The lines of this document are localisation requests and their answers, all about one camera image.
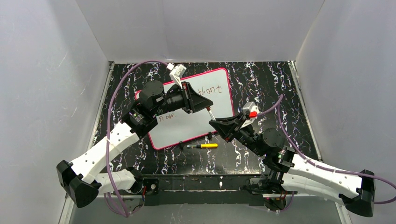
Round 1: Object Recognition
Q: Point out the white marker pen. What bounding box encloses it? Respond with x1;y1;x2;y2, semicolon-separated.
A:
208;110;216;120

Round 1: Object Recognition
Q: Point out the pink framed whiteboard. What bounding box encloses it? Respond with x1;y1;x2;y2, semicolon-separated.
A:
148;68;234;150

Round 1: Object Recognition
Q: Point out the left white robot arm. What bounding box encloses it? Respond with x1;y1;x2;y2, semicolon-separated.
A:
56;80;213;208

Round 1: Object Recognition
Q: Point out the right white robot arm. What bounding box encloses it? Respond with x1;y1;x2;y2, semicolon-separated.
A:
209;113;375;217

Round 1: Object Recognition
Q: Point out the black board clip left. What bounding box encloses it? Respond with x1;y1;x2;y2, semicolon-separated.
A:
178;141;184;151

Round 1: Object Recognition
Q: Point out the yellow handled screwdriver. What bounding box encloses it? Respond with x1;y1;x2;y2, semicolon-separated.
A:
186;143;218;148

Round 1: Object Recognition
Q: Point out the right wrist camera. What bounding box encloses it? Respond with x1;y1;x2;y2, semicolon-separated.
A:
241;102;260;128

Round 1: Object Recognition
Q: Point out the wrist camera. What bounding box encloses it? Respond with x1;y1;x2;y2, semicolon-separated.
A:
170;64;187;89
241;102;260;128

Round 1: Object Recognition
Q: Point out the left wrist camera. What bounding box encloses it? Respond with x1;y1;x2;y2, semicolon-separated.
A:
170;64;187;89

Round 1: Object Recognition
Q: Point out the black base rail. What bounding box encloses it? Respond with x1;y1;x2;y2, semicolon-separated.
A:
113;174;293;207

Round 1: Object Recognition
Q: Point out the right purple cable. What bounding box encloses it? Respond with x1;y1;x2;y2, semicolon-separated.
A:
250;94;396;214

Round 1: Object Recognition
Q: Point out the purple cable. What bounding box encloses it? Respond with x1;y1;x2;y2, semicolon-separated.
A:
250;94;396;214
103;60;174;218

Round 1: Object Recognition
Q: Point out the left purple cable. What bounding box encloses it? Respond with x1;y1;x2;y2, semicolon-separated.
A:
103;60;174;218

